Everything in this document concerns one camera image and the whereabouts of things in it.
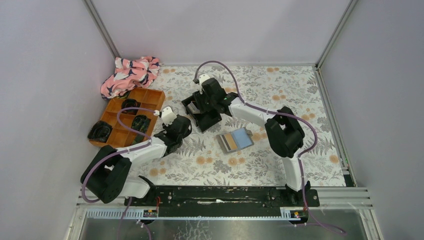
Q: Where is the black plastic card tray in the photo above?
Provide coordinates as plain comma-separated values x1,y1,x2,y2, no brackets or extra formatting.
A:
181,96,222,133

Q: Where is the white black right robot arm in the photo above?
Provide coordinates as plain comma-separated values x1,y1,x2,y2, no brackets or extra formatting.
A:
193,74,307,206

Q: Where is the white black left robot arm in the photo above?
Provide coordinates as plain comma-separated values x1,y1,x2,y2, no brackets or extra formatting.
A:
80,115,192,206

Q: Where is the silver card in tray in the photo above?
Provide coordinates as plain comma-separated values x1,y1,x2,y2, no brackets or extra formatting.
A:
187,101,201,114

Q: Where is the orange compartment organizer tray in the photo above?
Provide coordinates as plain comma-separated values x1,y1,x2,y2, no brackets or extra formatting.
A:
88,88,165,148

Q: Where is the dark rolled belt right compartment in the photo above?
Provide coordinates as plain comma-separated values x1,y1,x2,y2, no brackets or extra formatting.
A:
131,114,151,145

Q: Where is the dark rolled belt compartment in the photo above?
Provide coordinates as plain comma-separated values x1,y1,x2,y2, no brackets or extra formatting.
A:
121,98,141,115
131,114,151,145

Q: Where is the dark rolled belt upper compartment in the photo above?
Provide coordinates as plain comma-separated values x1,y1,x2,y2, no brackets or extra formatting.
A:
121,98,141,115

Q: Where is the floral patterned table mat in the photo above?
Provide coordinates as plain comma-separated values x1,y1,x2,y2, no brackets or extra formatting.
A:
129,64,346,187

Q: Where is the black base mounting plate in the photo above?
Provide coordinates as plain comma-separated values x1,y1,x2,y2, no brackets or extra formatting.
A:
124,185,320,218

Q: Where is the dark rolled belt outside tray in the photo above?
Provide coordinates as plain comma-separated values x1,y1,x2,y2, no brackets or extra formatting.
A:
87,120,113,143

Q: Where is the pink navy patterned cloth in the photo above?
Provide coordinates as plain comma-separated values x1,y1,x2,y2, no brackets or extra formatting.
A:
100,56,160,100

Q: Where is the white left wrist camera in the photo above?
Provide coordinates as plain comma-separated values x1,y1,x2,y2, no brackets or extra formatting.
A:
153,106,177,126

